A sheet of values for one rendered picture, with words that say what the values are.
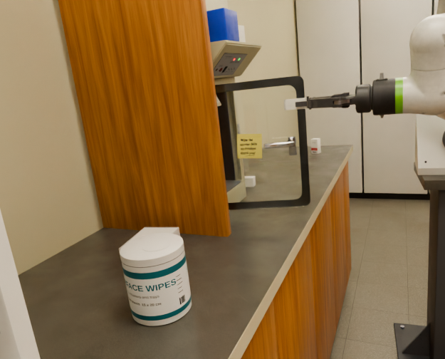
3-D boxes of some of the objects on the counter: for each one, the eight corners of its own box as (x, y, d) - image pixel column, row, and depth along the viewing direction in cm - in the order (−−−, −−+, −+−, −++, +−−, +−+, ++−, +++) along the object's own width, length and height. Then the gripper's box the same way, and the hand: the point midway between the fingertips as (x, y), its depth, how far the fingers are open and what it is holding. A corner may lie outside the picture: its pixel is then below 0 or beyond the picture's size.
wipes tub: (119, 321, 79) (105, 255, 76) (154, 288, 91) (144, 230, 87) (171, 332, 74) (160, 261, 70) (203, 295, 85) (194, 233, 81)
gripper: (373, 82, 106) (289, 90, 116) (369, 85, 95) (277, 93, 105) (373, 109, 108) (290, 115, 118) (369, 115, 97) (279, 120, 107)
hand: (296, 103), depth 110 cm, fingers closed
